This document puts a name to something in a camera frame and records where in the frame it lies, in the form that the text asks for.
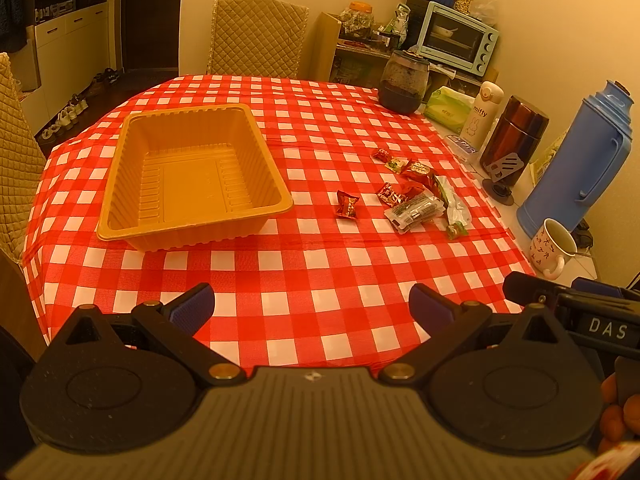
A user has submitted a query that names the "beige quilted chair back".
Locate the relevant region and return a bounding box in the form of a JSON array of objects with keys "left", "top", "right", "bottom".
[{"left": 206, "top": 0, "right": 309, "bottom": 78}]

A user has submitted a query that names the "orange plastic tray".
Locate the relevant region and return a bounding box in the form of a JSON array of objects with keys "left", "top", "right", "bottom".
[{"left": 96, "top": 104, "right": 293, "bottom": 252}]

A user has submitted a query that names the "white miffy bottle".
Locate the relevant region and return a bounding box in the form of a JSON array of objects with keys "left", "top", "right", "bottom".
[{"left": 460, "top": 81, "right": 504, "bottom": 151}]

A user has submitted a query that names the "dark red snack packet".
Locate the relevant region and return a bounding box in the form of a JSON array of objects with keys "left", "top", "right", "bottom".
[{"left": 376, "top": 182, "right": 407, "bottom": 208}]

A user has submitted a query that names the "dark wooden door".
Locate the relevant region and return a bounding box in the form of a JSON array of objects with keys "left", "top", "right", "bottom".
[{"left": 122, "top": 0, "right": 181, "bottom": 72}]

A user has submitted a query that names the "light blue toaster oven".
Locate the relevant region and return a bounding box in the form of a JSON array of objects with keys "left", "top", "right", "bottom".
[{"left": 414, "top": 2, "right": 500, "bottom": 77}]

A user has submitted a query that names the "brown metal thermos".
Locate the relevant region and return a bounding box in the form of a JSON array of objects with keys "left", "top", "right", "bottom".
[{"left": 480, "top": 96, "right": 549, "bottom": 172}]

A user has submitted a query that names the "beige quilted chair left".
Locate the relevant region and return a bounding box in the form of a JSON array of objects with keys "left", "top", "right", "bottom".
[{"left": 0, "top": 52, "right": 46, "bottom": 264}]

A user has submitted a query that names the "grey phone stand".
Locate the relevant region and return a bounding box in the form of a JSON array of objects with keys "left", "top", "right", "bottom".
[{"left": 483, "top": 153, "right": 525, "bottom": 206}]

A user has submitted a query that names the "red white checkered tablecloth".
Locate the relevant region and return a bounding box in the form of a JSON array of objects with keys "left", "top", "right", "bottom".
[{"left": 22, "top": 75, "right": 529, "bottom": 370}]

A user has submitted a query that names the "yellow green small candy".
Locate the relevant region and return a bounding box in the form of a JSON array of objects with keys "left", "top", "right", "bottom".
[{"left": 385, "top": 157, "right": 408, "bottom": 174}]

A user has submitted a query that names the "blue white small pack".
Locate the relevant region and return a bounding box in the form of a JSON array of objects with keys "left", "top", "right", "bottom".
[{"left": 445, "top": 133, "right": 477, "bottom": 157}]

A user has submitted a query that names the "green white bag on shelf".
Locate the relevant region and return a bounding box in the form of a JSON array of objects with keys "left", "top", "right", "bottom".
[{"left": 383, "top": 3, "right": 411, "bottom": 47}]

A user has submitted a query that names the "red foil candy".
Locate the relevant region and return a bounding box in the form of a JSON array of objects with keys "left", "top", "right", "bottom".
[{"left": 336, "top": 190, "right": 360, "bottom": 220}]

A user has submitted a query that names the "beige quilted chair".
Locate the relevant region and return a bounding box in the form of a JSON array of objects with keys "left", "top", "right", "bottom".
[
  {"left": 206, "top": 0, "right": 309, "bottom": 78},
  {"left": 0, "top": 52, "right": 46, "bottom": 264}
]

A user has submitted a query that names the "person's right hand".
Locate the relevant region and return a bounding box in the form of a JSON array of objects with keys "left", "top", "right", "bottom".
[{"left": 598, "top": 374, "right": 640, "bottom": 454}]

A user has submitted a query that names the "dark glass jar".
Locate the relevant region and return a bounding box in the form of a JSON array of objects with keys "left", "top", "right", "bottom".
[{"left": 378, "top": 50, "right": 430, "bottom": 115}]

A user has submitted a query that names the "green tissue pack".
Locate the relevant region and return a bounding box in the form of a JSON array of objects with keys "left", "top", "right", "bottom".
[{"left": 423, "top": 86, "right": 474, "bottom": 133}]

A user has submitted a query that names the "small red candy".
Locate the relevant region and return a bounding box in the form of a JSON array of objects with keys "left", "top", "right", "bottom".
[{"left": 371, "top": 148, "right": 392, "bottom": 164}]

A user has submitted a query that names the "blue thermos jug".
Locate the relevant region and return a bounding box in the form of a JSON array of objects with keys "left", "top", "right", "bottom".
[{"left": 516, "top": 80, "right": 634, "bottom": 237}]

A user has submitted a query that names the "wooden side shelf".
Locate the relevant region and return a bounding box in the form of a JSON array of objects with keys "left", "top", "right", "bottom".
[{"left": 307, "top": 12, "right": 390, "bottom": 88}]

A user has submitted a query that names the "sunflower seed bag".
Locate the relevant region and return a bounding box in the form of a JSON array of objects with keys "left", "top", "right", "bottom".
[{"left": 528, "top": 132, "right": 567, "bottom": 185}]

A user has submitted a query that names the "orange lid plastic jar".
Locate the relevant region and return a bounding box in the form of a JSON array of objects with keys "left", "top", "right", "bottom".
[{"left": 338, "top": 1, "right": 374, "bottom": 40}]

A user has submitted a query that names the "red square snack packet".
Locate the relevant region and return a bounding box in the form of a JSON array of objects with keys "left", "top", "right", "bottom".
[{"left": 400, "top": 181, "right": 425, "bottom": 202}]

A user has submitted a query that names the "green white snack packet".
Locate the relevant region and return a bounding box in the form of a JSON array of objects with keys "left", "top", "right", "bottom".
[{"left": 435, "top": 176, "right": 472, "bottom": 240}]

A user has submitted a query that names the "white storage cabinet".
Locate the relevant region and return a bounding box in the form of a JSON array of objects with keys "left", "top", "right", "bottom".
[{"left": 9, "top": 0, "right": 110, "bottom": 133}]

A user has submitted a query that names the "large red snack packet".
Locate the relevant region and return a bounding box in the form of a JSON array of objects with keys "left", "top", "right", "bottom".
[{"left": 400, "top": 159, "right": 435, "bottom": 188}]

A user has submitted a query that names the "white patterned mug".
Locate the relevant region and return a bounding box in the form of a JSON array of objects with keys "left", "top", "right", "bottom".
[{"left": 528, "top": 218, "right": 577, "bottom": 281}]

